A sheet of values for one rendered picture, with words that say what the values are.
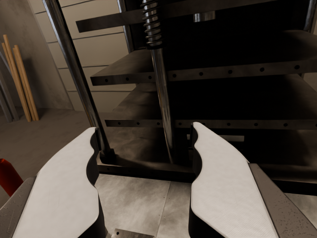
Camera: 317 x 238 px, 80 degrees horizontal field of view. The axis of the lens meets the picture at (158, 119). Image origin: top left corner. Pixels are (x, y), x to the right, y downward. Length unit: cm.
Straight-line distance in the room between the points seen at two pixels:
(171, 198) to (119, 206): 24
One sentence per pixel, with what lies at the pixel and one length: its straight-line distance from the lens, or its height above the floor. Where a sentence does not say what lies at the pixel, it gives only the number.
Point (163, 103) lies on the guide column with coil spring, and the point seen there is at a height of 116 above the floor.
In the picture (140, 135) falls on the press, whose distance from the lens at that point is 136.
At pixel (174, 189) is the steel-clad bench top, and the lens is 94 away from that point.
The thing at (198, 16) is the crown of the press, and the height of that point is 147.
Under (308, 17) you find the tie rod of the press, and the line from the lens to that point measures 151.
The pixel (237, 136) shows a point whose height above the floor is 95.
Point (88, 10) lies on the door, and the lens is 332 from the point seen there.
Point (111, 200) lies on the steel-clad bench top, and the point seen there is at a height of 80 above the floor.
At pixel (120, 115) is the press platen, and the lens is 111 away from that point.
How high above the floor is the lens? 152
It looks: 29 degrees down
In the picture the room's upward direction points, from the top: 10 degrees counter-clockwise
